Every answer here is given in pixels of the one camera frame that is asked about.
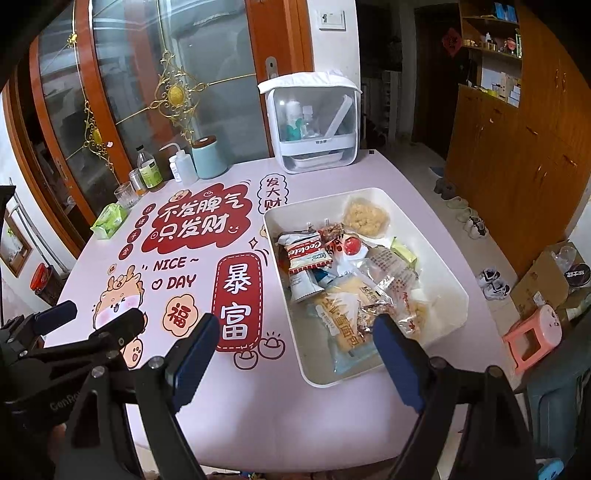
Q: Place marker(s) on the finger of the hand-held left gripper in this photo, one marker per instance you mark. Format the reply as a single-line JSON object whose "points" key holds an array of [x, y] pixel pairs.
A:
{"points": [[51, 318], [117, 330]]}

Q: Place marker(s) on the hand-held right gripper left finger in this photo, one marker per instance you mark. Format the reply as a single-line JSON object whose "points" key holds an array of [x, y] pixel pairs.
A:
{"points": [[196, 364]]}

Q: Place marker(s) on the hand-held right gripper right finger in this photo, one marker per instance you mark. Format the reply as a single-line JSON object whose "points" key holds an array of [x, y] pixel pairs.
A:
{"points": [[399, 364]]}

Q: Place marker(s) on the clear rice puff packet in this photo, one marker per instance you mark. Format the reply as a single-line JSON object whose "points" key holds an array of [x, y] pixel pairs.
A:
{"points": [[418, 321], [364, 217]]}

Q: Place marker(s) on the nut brittle packet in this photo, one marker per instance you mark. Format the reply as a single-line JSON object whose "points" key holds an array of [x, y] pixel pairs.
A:
{"points": [[388, 318]]}

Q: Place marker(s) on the yellow bread packet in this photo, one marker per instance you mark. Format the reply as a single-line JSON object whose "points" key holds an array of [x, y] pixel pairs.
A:
{"points": [[341, 318]]}

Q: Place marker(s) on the green yellow small packet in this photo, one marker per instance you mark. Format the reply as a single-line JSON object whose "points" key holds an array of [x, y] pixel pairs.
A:
{"points": [[404, 253]]}

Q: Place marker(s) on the blue candy packet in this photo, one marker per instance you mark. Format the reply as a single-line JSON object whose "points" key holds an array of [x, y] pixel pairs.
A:
{"points": [[328, 277]]}

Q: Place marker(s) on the white grey packet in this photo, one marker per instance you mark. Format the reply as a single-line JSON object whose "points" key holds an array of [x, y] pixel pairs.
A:
{"points": [[302, 285]]}

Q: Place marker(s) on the red snack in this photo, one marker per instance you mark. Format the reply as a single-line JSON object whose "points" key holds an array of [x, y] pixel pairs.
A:
{"points": [[353, 244]]}

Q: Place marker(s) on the red white cookie packet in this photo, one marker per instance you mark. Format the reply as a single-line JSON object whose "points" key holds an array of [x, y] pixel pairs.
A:
{"points": [[304, 256]]}

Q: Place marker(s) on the white plastic storage bin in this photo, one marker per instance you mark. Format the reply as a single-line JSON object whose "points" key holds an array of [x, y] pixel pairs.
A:
{"points": [[411, 217]]}

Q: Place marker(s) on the dark dried fruit packet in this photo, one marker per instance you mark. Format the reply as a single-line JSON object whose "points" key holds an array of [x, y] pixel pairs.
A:
{"points": [[332, 230]]}

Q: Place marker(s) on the wooden framed picture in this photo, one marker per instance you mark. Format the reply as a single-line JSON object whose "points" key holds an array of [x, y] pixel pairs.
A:
{"points": [[14, 240]]}

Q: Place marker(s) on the green tissue pack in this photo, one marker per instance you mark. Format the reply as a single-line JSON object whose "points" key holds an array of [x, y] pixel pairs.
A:
{"points": [[108, 221]]}

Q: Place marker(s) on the white grey sneaker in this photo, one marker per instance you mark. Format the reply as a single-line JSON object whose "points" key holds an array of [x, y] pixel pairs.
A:
{"points": [[498, 290], [489, 277]]}

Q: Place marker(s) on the clear glass cup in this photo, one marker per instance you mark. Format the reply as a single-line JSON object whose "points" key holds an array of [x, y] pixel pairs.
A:
{"points": [[123, 196]]}

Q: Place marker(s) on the pink plastic stool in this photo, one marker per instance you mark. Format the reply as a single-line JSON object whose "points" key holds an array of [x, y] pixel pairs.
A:
{"points": [[545, 323]]}

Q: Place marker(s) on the white black sneaker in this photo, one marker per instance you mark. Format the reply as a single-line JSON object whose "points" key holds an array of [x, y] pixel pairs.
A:
{"points": [[478, 231], [471, 222]]}

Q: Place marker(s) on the teal sofa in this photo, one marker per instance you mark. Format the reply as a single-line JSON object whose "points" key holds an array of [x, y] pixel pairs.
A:
{"points": [[554, 401]]}

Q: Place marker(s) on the cardboard box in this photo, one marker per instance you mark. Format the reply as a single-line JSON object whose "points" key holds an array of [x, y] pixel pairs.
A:
{"points": [[535, 281]]}

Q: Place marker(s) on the glass bottle green label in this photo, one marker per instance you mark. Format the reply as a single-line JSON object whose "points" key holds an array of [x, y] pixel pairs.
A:
{"points": [[150, 173]]}

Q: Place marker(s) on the beige slipper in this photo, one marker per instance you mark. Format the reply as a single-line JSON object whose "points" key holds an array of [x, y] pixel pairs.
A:
{"points": [[456, 203], [464, 213]]}

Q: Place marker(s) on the small white pill bottle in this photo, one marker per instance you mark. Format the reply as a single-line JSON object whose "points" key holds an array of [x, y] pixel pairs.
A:
{"points": [[173, 168]]}

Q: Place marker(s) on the white squeeze bottle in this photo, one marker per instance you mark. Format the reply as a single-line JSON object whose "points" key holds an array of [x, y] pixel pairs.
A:
{"points": [[185, 170]]}

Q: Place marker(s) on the dark slipper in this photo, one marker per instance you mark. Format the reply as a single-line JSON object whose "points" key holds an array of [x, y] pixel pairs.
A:
{"points": [[444, 185]]}

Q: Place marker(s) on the teal canister brown lid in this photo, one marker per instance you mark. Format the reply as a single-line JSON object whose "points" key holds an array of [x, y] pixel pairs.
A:
{"points": [[210, 159]]}

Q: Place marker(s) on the black round container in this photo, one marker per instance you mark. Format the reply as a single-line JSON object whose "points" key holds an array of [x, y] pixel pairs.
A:
{"points": [[576, 273]]}

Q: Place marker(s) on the wooden cabinet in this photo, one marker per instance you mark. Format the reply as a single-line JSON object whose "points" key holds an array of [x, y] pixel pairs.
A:
{"points": [[508, 152]]}

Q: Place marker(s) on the clear small bottle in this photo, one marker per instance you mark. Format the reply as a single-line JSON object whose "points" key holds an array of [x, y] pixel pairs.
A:
{"points": [[310, 122]]}

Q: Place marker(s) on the white teal tube bottle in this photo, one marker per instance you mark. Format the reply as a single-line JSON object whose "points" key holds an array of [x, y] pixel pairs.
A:
{"points": [[293, 122]]}

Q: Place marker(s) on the wooden framed glass door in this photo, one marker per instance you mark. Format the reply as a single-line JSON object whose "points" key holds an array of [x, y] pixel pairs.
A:
{"points": [[138, 69]]}

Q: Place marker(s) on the group of small cardboard boxes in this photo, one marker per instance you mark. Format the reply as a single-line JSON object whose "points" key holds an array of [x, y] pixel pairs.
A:
{"points": [[501, 87]]}

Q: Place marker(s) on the white cosmetic organizer box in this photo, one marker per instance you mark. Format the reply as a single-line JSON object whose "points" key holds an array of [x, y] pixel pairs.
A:
{"points": [[300, 83]]}

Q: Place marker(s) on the red paper door decoration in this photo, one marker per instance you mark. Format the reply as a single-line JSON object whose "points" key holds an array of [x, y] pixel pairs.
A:
{"points": [[451, 41]]}

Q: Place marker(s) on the white wall switch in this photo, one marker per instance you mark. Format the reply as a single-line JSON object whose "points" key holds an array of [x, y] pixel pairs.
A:
{"points": [[332, 19]]}

